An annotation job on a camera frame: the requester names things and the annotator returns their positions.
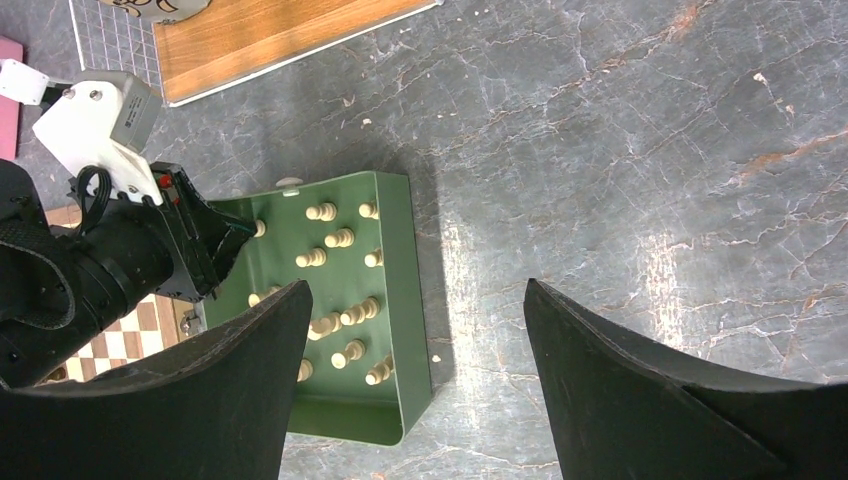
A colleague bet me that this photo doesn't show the white wire wooden shelf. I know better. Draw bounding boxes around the white wire wooden shelf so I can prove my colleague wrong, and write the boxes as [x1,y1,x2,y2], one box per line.
[69,1,436,107]

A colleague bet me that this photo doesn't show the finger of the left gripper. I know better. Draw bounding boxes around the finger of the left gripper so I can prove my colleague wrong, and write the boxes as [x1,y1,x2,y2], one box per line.
[198,201,257,279]

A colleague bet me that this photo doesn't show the light chess pawn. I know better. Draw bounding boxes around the light chess pawn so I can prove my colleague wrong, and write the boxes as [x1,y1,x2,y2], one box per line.
[295,247,327,268]
[324,228,355,248]
[331,339,366,370]
[305,202,338,222]
[340,297,381,326]
[365,355,394,386]

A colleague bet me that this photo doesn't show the wooden chess board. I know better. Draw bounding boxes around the wooden chess board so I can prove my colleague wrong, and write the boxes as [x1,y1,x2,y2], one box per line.
[39,203,200,387]

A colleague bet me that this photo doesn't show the pink plastic bin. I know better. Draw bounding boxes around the pink plastic bin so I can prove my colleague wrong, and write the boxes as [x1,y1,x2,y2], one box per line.
[0,36,24,161]

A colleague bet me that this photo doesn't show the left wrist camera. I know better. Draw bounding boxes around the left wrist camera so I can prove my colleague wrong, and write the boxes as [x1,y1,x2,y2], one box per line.
[33,70,163,205]

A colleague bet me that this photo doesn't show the light chess piece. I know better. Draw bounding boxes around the light chess piece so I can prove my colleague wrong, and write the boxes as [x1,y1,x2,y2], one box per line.
[248,285,281,308]
[307,311,343,341]
[363,249,384,268]
[358,202,380,220]

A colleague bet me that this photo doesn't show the green metal tray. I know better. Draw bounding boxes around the green metal tray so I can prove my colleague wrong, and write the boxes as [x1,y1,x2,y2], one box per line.
[203,171,432,446]

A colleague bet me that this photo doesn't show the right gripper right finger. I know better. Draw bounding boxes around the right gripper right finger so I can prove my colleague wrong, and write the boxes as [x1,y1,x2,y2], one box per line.
[523,279,847,479]

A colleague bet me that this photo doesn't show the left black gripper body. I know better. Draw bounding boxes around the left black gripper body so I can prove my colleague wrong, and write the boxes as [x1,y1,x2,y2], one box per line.
[66,162,219,312]

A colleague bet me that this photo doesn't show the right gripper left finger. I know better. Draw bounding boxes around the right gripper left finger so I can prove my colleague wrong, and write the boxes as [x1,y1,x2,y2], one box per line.
[1,280,313,479]

